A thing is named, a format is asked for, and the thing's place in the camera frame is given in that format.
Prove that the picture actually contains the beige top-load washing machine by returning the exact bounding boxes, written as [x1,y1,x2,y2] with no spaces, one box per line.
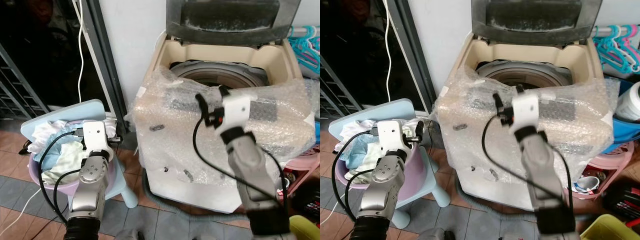
[132,29,317,214]
[434,29,621,212]

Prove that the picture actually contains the grey washing machine lid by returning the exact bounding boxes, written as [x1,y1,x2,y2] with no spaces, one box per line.
[165,0,302,47]
[470,0,604,47]

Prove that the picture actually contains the teal and pink clothes hangers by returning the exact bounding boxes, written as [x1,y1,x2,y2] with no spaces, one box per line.
[591,24,640,76]
[287,25,321,77]

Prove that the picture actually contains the clear bubble wrap sheet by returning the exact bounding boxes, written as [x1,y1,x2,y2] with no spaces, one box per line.
[430,64,621,183]
[125,66,320,187]

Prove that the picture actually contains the light blue plastic stool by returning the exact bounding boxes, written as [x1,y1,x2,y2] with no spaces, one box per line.
[20,99,139,209]
[327,99,452,208]

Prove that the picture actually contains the white cloth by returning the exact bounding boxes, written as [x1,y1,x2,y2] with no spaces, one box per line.
[334,119,386,185]
[27,119,91,185]

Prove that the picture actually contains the light blue cloth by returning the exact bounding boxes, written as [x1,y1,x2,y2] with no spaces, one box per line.
[341,134,377,171]
[39,131,76,171]

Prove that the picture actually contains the purple plastic laundry basket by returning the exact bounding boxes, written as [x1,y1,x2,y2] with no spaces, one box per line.
[27,119,122,202]
[334,119,426,201]

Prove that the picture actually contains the pink plastic basket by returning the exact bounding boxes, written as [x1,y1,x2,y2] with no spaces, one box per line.
[280,142,321,198]
[570,141,637,201]

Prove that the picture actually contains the grey robot foot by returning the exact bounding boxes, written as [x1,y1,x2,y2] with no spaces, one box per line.
[416,227,457,240]

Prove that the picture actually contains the white cup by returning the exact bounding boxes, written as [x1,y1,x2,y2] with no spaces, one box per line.
[574,175,602,195]

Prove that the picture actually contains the white plastic bottle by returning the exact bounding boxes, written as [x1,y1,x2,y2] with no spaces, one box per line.
[614,81,640,124]

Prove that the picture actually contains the yellow-green plastic bin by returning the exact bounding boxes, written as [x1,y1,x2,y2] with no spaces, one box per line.
[580,214,640,240]
[288,214,321,240]

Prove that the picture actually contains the red and black floor item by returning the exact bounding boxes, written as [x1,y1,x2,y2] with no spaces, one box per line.
[602,182,640,222]

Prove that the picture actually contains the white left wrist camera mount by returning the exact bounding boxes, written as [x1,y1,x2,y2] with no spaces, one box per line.
[376,120,405,152]
[82,120,108,152]

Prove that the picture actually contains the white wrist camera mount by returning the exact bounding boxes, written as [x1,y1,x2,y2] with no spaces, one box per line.
[509,93,540,129]
[82,120,108,152]
[376,120,405,152]
[219,94,251,132]

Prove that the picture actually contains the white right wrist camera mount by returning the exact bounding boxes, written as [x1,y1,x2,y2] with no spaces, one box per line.
[219,94,251,132]
[509,93,540,129]

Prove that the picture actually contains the dark sliding door frame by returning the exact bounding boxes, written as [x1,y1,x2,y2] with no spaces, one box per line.
[0,0,130,133]
[320,0,437,123]

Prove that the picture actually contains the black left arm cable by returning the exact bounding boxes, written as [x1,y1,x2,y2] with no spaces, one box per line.
[331,130,380,222]
[38,130,85,223]

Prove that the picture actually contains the white hanging wall cable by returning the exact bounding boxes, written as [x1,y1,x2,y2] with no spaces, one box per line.
[382,0,392,103]
[72,0,87,105]

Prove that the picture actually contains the white floor cable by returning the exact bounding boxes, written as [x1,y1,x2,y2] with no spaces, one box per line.
[320,199,337,227]
[0,186,45,237]

